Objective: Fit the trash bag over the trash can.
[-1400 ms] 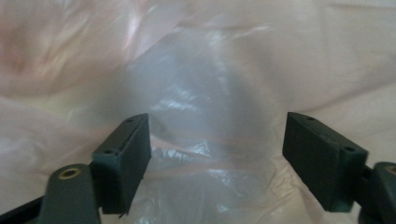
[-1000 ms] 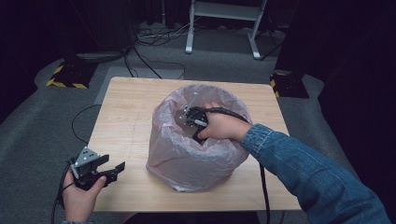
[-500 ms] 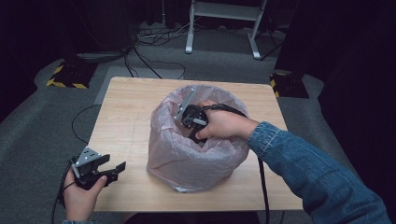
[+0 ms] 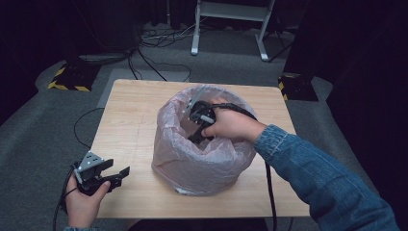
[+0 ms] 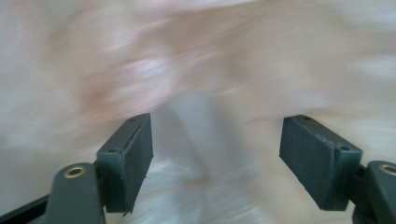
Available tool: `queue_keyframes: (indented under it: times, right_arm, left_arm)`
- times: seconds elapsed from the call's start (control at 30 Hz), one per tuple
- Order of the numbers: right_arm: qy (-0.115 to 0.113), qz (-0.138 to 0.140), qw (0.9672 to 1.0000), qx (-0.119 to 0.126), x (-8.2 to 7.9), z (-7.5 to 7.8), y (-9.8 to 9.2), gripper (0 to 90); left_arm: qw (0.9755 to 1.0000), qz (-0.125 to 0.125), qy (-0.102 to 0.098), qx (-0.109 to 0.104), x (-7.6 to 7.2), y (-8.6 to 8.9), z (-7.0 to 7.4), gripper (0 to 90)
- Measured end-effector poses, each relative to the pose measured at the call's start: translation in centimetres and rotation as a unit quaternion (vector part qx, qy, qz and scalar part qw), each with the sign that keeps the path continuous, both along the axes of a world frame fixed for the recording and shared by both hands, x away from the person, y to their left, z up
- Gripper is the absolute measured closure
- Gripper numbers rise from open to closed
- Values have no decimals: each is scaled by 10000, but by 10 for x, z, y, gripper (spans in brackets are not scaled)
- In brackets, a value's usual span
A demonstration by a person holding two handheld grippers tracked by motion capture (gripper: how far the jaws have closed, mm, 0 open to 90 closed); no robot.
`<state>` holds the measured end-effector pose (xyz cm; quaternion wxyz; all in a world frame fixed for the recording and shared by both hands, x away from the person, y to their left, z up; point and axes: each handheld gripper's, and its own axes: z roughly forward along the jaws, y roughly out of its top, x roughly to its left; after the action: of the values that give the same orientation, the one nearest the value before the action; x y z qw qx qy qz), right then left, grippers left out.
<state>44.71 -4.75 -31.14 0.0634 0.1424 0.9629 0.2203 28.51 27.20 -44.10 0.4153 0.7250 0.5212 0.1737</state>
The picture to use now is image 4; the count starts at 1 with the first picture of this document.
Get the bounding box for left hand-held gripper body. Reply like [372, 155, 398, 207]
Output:
[73, 150, 112, 197]

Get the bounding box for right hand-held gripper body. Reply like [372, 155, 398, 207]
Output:
[182, 84, 217, 125]

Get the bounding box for trash bin with pink bag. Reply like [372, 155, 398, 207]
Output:
[151, 84, 259, 197]

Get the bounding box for person's right hand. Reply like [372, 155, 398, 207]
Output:
[201, 97, 268, 144]

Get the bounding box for person's left hand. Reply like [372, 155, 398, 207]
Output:
[64, 175, 112, 229]

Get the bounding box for person's dark trousers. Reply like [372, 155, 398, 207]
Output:
[127, 218, 268, 231]

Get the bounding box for yellow-black striped base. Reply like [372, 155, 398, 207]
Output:
[47, 62, 102, 92]
[277, 72, 320, 102]

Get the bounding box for black tripod leg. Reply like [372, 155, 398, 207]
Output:
[267, 30, 295, 64]

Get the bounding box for white metal stand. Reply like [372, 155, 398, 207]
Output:
[191, 0, 277, 63]

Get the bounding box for thin black floor cable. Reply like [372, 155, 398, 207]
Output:
[73, 107, 106, 150]

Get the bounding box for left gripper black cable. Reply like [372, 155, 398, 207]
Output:
[52, 162, 80, 231]

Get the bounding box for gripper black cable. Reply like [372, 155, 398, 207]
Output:
[52, 162, 80, 231]
[216, 101, 279, 231]

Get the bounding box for bundle of floor cables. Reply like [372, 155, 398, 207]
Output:
[127, 17, 208, 83]

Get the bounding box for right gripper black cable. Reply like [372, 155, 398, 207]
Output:
[216, 101, 279, 231]

